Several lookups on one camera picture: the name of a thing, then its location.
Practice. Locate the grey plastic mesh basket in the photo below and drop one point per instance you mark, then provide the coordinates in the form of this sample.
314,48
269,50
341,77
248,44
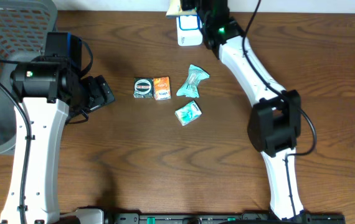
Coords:
24,25

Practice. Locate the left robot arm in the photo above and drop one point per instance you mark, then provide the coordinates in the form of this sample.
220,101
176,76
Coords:
49,95

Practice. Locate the yellow blue snack bag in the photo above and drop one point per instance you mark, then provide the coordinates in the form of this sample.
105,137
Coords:
175,10

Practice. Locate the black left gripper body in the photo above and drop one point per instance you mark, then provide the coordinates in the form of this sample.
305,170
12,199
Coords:
93,95

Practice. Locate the orange juice carton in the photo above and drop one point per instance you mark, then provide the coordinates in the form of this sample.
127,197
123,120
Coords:
162,89

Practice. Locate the green tissue pack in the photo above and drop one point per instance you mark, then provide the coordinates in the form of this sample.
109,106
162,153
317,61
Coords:
188,113

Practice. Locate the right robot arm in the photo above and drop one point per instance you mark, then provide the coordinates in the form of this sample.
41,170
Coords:
275,122

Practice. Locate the round black lidded cup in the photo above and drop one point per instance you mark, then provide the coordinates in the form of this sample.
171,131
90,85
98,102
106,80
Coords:
143,88

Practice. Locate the white barcode scanner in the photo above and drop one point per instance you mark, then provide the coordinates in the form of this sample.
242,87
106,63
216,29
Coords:
188,31

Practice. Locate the teal candy wrapper bag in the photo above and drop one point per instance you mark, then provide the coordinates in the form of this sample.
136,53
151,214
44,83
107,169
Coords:
189,88

